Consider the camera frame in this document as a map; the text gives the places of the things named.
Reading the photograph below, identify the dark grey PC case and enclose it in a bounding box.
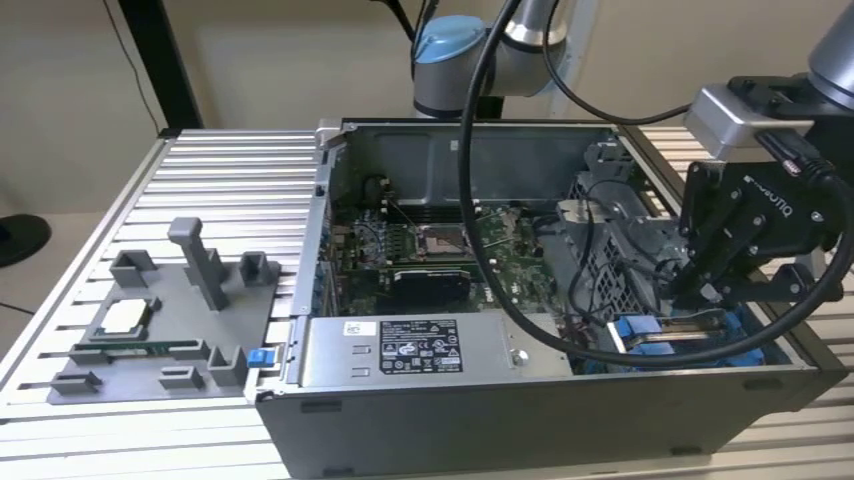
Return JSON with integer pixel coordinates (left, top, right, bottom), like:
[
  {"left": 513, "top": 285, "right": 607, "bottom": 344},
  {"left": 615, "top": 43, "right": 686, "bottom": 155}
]
[{"left": 256, "top": 118, "right": 848, "bottom": 480}]

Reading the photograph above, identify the long black looping wire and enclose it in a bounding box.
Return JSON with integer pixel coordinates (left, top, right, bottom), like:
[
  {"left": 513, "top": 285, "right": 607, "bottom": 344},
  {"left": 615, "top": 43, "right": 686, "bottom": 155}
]
[{"left": 569, "top": 180, "right": 645, "bottom": 322}]

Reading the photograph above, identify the green motherboard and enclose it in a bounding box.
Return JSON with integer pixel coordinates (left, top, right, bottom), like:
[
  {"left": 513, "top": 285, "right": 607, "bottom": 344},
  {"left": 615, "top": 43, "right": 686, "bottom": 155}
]
[{"left": 329, "top": 199, "right": 561, "bottom": 317}]

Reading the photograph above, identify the CPU socket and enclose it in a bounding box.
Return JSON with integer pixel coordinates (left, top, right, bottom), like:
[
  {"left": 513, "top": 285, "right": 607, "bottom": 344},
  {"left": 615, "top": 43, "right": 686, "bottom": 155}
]
[{"left": 416, "top": 224, "right": 468, "bottom": 261}]

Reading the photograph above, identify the metal socket cover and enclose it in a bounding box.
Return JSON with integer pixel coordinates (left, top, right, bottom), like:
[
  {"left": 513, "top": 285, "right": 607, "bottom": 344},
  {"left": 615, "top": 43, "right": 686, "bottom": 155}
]
[{"left": 473, "top": 212, "right": 520, "bottom": 250}]

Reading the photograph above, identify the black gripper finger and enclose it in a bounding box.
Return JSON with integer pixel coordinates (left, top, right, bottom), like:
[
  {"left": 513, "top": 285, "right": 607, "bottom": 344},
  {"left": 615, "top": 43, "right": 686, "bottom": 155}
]
[
  {"left": 703, "top": 249, "right": 819, "bottom": 307},
  {"left": 669, "top": 160, "right": 730, "bottom": 307}
]

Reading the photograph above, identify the black power supply label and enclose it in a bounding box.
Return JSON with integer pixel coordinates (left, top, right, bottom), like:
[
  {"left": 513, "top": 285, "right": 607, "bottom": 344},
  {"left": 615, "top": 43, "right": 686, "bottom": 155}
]
[{"left": 377, "top": 319, "right": 463, "bottom": 375}]

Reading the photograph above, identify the black cable behind arm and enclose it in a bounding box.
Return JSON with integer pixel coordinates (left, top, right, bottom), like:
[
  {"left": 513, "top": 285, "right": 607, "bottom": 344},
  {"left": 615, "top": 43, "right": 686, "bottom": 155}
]
[{"left": 379, "top": 0, "right": 441, "bottom": 46}]

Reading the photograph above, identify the hard disk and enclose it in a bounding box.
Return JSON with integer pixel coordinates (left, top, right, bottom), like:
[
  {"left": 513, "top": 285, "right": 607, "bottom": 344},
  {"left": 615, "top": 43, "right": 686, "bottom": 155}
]
[{"left": 609, "top": 313, "right": 727, "bottom": 347}]

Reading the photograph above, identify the thin metal locking lever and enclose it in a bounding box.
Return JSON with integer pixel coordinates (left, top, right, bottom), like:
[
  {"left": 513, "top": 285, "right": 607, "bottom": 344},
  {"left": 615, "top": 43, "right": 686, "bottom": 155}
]
[{"left": 391, "top": 201, "right": 425, "bottom": 232}]

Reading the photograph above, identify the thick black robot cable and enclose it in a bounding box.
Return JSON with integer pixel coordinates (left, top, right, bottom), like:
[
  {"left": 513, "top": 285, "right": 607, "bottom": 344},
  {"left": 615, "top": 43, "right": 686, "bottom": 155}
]
[{"left": 457, "top": 0, "right": 854, "bottom": 370}]

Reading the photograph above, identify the short black disk wire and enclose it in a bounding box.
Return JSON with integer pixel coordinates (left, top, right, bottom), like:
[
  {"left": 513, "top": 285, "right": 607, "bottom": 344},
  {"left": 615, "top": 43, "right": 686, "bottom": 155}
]
[{"left": 623, "top": 257, "right": 715, "bottom": 301}]

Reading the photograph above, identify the green RAM stick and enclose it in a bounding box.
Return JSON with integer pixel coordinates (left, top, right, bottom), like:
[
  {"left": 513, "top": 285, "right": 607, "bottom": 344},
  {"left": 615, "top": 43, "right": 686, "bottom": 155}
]
[{"left": 89, "top": 341, "right": 198, "bottom": 357}]

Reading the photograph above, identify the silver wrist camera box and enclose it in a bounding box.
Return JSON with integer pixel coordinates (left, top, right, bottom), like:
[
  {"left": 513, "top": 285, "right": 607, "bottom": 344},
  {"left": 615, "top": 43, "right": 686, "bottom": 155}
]
[{"left": 683, "top": 84, "right": 814, "bottom": 162}]

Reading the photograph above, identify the perforated metal disk bay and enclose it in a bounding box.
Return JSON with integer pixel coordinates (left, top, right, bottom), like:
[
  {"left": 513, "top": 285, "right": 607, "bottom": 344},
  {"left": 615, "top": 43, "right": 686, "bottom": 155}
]
[{"left": 539, "top": 172, "right": 695, "bottom": 321}]

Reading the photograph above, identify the grey plastic parts rack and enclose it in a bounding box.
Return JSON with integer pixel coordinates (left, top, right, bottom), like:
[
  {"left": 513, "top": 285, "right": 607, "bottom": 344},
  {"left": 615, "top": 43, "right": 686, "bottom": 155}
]
[{"left": 45, "top": 217, "right": 283, "bottom": 404}]

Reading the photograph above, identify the silver power supply unit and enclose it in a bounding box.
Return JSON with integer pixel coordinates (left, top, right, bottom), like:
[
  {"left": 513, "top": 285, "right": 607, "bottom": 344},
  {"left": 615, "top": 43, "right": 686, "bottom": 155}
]
[{"left": 299, "top": 314, "right": 575, "bottom": 389}]

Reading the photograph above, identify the thin black wall cable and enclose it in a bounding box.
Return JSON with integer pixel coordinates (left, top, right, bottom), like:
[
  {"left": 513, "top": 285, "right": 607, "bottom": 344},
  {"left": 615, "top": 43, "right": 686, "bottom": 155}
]
[{"left": 102, "top": 0, "right": 161, "bottom": 132}]

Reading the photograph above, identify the black round monitor foot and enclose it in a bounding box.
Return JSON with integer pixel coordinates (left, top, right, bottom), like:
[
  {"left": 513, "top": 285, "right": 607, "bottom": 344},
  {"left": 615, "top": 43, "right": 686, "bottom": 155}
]
[{"left": 0, "top": 213, "right": 53, "bottom": 268}]

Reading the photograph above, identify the blue bay side clip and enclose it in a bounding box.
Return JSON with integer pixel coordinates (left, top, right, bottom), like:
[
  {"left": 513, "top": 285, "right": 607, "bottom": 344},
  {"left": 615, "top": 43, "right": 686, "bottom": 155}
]
[{"left": 730, "top": 309, "right": 763, "bottom": 364}]

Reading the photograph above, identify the silver CPU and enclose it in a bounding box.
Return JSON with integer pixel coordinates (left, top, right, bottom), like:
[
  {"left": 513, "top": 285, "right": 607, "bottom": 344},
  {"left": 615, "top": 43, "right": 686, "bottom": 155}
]
[{"left": 97, "top": 302, "right": 149, "bottom": 334}]

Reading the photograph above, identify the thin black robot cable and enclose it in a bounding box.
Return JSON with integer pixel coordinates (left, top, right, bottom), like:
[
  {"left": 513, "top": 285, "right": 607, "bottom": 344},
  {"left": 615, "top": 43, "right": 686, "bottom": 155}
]
[{"left": 540, "top": 0, "right": 696, "bottom": 124}]

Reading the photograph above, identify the black upright frame post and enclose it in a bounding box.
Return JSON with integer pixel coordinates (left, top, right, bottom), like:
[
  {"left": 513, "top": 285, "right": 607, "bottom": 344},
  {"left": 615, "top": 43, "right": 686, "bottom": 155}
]
[{"left": 117, "top": 0, "right": 205, "bottom": 130}]

